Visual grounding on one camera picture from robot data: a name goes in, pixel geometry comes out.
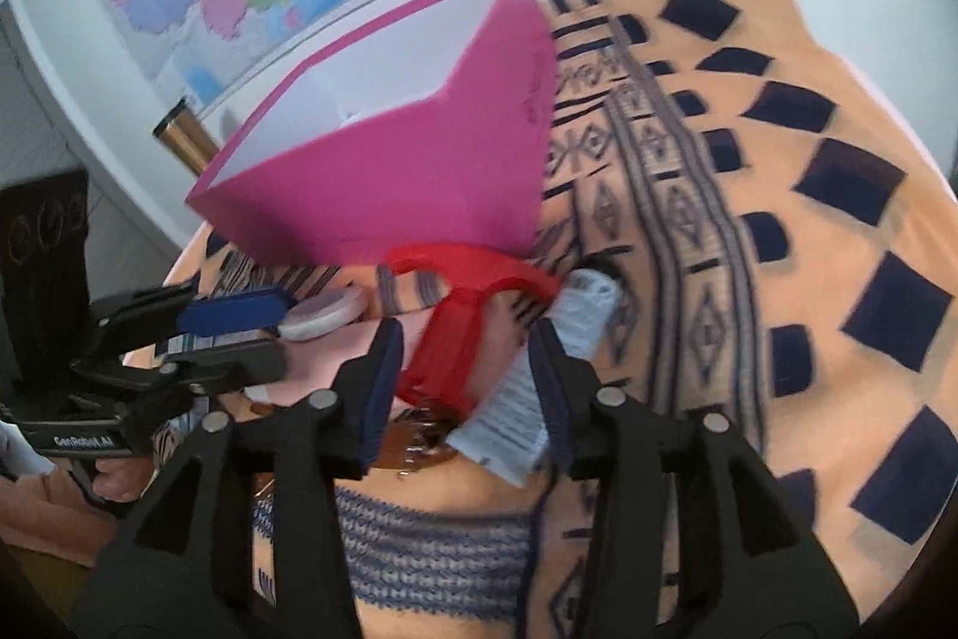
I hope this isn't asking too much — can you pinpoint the pink paper sheet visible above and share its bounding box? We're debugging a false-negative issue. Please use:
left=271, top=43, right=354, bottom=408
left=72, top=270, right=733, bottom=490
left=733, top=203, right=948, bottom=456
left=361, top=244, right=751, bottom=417
left=247, top=317, right=420, bottom=419

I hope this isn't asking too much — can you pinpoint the pink cardboard box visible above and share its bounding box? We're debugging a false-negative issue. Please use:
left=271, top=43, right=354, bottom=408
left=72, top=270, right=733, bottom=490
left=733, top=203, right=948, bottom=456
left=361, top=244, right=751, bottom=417
left=186, top=0, right=562, bottom=269

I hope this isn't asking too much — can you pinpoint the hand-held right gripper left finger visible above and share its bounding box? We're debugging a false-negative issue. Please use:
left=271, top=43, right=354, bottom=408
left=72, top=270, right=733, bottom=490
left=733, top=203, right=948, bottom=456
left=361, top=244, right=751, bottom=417
left=71, top=317, right=409, bottom=639

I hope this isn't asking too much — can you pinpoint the person's left hand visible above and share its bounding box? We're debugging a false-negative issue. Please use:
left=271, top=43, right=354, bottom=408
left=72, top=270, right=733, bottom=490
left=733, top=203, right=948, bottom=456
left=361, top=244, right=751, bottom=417
left=91, top=458, right=163, bottom=507

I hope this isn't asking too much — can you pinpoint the white tube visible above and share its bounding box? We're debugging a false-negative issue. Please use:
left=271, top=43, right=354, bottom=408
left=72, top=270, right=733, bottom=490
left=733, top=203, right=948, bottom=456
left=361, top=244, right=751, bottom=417
left=449, top=271, right=626, bottom=489

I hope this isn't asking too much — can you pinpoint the round white compact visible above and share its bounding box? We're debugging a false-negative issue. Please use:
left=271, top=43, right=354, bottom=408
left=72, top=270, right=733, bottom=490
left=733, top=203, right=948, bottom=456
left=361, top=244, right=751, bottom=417
left=277, top=287, right=369, bottom=344

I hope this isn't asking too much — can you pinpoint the gold metal cylinder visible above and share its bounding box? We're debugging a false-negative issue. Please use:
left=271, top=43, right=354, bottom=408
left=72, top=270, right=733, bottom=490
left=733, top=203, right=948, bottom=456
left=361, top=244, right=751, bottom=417
left=153, top=98, right=226, bottom=177

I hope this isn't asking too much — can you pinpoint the peach cloth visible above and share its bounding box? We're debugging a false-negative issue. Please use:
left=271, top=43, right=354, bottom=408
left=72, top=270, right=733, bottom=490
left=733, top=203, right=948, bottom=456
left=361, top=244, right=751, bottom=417
left=0, top=470, right=117, bottom=569

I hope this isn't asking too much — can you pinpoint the grey door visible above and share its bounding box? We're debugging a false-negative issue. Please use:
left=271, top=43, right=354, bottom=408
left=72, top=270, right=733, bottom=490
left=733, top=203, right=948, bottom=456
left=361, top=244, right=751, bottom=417
left=0, top=2, right=181, bottom=311

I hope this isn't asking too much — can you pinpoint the brown glossy object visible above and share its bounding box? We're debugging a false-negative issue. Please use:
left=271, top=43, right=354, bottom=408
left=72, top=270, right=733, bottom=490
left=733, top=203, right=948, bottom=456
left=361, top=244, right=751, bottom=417
left=374, top=413, right=461, bottom=471

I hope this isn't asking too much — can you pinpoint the red plastic handle tool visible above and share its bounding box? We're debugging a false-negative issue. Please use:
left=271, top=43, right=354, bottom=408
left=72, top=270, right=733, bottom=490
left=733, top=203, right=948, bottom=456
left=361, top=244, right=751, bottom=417
left=378, top=242, right=562, bottom=422

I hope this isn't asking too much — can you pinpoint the printed orange blanket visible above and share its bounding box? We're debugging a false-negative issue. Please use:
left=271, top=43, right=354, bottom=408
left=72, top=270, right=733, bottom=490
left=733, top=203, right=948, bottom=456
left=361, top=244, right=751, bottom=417
left=157, top=0, right=958, bottom=626

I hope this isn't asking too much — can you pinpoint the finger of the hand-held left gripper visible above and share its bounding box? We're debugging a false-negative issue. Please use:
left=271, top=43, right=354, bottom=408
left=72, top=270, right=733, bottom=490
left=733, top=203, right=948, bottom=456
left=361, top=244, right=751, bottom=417
left=71, top=338, right=290, bottom=396
left=90, top=278, right=293, bottom=356

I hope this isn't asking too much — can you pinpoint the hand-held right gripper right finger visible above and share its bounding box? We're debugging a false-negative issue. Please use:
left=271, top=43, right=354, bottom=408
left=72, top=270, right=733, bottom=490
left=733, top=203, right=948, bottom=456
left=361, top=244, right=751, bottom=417
left=527, top=319, right=862, bottom=639

